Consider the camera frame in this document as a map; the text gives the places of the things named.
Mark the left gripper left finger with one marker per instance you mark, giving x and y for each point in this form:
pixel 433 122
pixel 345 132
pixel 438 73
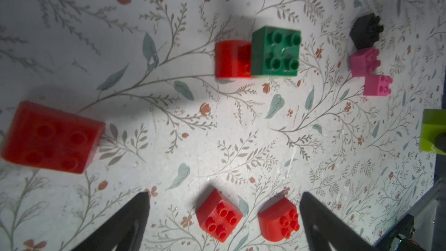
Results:
pixel 124 231

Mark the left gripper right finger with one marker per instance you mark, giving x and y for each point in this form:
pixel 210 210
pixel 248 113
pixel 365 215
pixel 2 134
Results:
pixel 324 230

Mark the light green lego brick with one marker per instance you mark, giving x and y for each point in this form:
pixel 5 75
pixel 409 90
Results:
pixel 433 131

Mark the magenta lego brick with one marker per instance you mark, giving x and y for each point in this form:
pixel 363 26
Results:
pixel 364 62

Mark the dark green lego brick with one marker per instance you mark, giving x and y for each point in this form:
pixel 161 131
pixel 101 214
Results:
pixel 275 52

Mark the red lego brick rounded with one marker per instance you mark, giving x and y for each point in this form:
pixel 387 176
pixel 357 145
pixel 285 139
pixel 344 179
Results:
pixel 279 221

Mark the red lego brick long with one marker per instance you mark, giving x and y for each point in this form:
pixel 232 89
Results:
pixel 47 138

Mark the pink lego brick small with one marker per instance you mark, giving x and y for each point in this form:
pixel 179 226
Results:
pixel 377 85

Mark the black lego brick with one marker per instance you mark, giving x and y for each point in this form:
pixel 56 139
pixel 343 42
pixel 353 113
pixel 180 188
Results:
pixel 365 31

